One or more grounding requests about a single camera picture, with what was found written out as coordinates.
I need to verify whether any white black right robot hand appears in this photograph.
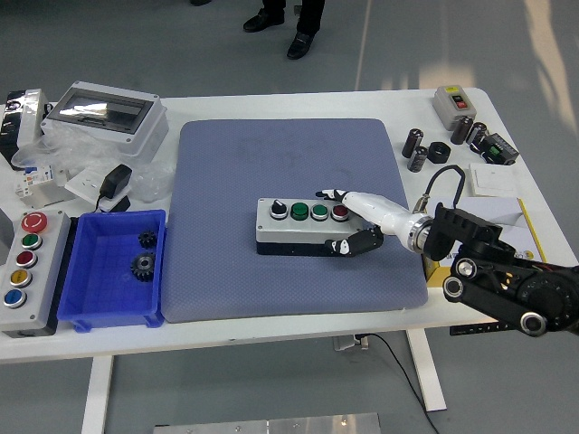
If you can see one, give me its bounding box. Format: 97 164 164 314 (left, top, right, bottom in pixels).
315 188 415 258

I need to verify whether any grey four-button control box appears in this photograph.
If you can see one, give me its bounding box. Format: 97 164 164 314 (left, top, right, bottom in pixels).
255 197 363 258

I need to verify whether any grey five-button control box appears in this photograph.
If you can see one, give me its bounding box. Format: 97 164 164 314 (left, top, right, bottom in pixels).
0 209 73 339

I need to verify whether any black cylindrical capacitor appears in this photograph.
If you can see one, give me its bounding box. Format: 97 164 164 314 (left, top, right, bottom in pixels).
450 115 475 146
402 127 425 159
406 145 430 173
465 120 489 153

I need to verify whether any black plastic nut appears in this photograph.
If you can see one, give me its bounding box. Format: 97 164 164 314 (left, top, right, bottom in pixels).
427 141 451 164

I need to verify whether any yellow white cardboard box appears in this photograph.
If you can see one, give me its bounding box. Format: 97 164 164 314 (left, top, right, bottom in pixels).
422 196 549 290

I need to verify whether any grey-blue textured mat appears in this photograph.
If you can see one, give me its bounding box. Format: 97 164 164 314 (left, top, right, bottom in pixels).
161 118 430 324

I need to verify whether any grey under-table control box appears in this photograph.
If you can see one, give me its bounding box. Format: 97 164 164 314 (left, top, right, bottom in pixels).
333 334 372 353

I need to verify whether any black green terminal module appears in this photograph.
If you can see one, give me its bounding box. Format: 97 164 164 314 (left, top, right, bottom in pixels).
479 132 520 166

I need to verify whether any black table control panel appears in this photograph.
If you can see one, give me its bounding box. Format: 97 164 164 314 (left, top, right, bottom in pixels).
450 321 512 336

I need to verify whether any white table leg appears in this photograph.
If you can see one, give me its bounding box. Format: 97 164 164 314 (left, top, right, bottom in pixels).
81 355 115 434
405 328 449 412

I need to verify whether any person's left leg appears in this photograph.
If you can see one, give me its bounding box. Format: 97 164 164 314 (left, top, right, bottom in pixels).
286 0 327 61

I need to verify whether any person's leg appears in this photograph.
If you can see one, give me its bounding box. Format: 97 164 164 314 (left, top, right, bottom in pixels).
242 0 287 33
286 0 327 61

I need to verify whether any person's right leg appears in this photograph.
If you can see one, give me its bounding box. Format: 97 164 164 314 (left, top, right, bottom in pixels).
242 0 287 33

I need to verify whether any silver metal floor plate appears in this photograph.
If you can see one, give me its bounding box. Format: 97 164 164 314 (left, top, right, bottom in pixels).
152 411 382 434

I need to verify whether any large black bevel gear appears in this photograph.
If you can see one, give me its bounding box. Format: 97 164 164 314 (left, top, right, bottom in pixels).
130 251 157 284

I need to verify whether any black power adapter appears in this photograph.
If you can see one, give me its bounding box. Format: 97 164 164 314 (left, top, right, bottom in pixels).
93 164 134 213

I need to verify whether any blue plastic bin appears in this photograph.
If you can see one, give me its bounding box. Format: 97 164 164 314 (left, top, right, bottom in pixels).
57 209 167 333

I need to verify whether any clear plastic bag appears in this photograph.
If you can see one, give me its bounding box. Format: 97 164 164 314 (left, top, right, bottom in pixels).
11 121 177 204

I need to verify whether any white circuit breaker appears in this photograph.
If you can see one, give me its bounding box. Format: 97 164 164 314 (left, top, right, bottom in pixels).
13 163 62 200

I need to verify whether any black white wrapped device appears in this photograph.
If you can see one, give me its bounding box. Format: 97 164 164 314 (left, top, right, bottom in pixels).
0 89 53 172

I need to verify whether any grey metal box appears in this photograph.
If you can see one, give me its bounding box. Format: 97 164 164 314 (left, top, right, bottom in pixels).
0 208 15 252

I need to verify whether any white wall switch panel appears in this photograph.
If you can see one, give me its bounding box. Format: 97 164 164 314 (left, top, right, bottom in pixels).
469 162 519 199

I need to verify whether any grey two-button switch box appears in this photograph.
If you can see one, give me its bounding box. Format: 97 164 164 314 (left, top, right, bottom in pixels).
432 85 479 132

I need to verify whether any black floor cable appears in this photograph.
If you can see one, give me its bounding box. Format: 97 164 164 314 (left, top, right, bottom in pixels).
359 333 440 434

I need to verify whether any grey enclosure with clear lid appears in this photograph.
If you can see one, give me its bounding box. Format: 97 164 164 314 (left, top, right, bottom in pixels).
40 80 169 158

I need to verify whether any white wall socket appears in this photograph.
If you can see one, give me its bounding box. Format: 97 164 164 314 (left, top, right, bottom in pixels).
64 166 132 212

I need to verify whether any silver metal bracket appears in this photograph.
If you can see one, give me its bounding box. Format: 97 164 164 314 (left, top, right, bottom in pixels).
24 180 78 212

